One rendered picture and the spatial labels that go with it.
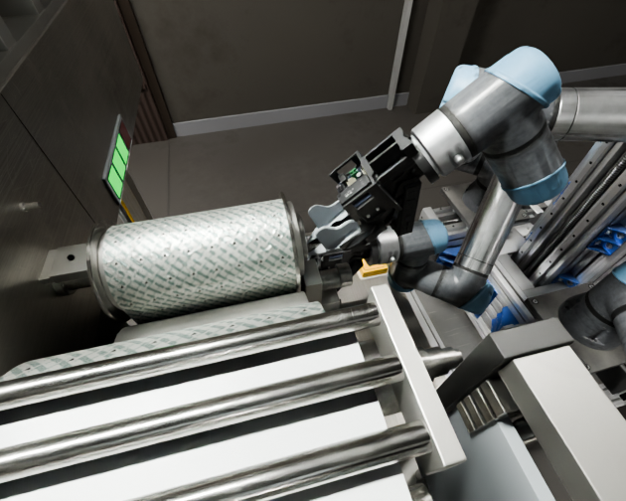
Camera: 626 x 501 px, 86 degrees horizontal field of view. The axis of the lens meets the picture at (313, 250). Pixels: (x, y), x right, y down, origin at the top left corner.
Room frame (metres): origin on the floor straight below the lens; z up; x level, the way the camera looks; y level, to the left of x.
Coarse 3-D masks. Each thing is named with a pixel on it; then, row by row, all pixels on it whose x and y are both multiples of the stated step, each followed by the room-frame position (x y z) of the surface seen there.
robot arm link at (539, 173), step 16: (544, 128) 0.36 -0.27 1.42; (528, 144) 0.35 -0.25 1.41; (544, 144) 0.35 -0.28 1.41; (496, 160) 0.36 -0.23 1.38; (512, 160) 0.35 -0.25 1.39; (528, 160) 0.34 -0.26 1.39; (544, 160) 0.34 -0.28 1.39; (560, 160) 0.35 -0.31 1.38; (496, 176) 0.37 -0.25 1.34; (512, 176) 0.35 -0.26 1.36; (528, 176) 0.34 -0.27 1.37; (544, 176) 0.34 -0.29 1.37; (560, 176) 0.34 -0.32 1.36; (512, 192) 0.35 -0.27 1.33; (528, 192) 0.34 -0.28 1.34; (544, 192) 0.33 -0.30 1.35
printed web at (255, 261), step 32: (128, 224) 0.32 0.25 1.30; (160, 224) 0.31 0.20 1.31; (192, 224) 0.31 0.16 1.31; (224, 224) 0.31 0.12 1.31; (256, 224) 0.31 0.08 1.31; (128, 256) 0.26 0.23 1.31; (160, 256) 0.26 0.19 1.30; (192, 256) 0.26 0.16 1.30; (224, 256) 0.27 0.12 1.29; (256, 256) 0.27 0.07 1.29; (288, 256) 0.28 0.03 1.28; (128, 288) 0.23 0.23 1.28; (160, 288) 0.23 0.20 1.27; (192, 288) 0.24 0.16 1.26; (224, 288) 0.25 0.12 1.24; (256, 288) 0.26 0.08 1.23; (288, 288) 0.27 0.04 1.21; (224, 320) 0.14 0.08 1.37; (256, 320) 0.12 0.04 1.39; (96, 352) 0.10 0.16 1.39; (128, 352) 0.10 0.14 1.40
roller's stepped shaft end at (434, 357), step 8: (424, 352) 0.12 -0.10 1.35; (432, 352) 0.12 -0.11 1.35; (440, 352) 0.12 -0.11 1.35; (448, 352) 0.12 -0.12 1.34; (456, 352) 0.12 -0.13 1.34; (424, 360) 0.11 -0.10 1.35; (432, 360) 0.11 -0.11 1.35; (440, 360) 0.11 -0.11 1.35; (448, 360) 0.11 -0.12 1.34; (456, 360) 0.11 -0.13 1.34; (432, 368) 0.10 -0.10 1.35; (440, 368) 0.10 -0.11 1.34; (448, 368) 0.10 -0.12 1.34; (432, 376) 0.10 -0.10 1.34; (440, 376) 0.10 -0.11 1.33
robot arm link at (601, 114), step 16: (560, 96) 0.47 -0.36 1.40; (576, 96) 0.47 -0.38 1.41; (592, 96) 0.47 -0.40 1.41; (608, 96) 0.46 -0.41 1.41; (624, 96) 0.46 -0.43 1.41; (544, 112) 0.46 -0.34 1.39; (560, 112) 0.46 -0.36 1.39; (576, 112) 0.45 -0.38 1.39; (592, 112) 0.45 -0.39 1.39; (608, 112) 0.44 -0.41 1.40; (624, 112) 0.44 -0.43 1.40; (560, 128) 0.45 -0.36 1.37; (576, 128) 0.44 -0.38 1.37; (592, 128) 0.44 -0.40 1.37; (608, 128) 0.44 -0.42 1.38; (624, 128) 0.43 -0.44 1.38
